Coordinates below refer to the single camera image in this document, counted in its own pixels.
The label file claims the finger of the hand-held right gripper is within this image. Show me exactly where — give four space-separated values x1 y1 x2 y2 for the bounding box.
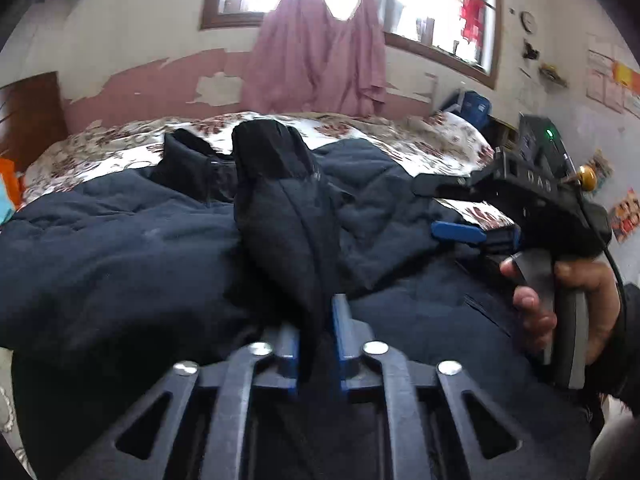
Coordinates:
431 220 522 257
412 172 481 198

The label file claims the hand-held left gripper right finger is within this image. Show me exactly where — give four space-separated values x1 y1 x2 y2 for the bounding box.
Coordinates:
332 295 571 480

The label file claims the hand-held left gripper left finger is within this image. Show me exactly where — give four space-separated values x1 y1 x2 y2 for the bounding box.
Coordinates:
57 324 301 480

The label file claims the dark navy padded jacket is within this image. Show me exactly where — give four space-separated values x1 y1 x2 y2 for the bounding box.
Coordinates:
0 120 606 480

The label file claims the person's right forearm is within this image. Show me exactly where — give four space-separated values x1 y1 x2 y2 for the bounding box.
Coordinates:
585 282 640 411

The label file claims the person's right hand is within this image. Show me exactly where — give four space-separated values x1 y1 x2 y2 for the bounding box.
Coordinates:
500 255 623 367

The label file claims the blue plastic crate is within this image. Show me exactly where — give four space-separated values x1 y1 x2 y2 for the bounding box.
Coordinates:
459 90 494 129

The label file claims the wooden framed window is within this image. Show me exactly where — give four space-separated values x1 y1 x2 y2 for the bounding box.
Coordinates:
200 0 502 90

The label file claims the red hanging decoration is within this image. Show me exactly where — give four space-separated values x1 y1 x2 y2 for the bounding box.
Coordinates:
461 0 485 42

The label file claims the pink curtain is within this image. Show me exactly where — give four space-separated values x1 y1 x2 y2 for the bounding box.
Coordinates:
240 0 388 117

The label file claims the floral bedspread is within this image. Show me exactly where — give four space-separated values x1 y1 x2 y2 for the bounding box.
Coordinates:
0 110 516 480

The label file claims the light blue cloth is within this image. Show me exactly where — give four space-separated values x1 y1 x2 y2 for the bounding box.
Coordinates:
0 180 16 224

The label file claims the orange cloth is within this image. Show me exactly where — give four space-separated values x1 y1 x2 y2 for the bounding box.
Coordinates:
0 157 24 211

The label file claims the wooden headboard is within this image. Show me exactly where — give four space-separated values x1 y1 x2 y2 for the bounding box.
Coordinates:
0 72 68 172

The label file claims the small wall poster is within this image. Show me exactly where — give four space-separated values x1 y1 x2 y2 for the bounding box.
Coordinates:
594 151 615 182

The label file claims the colourful wall poster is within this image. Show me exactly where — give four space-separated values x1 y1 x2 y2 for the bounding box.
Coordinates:
611 187 640 244

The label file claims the white wall calendar poster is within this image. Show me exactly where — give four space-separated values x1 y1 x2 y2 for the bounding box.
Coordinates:
586 35 640 117

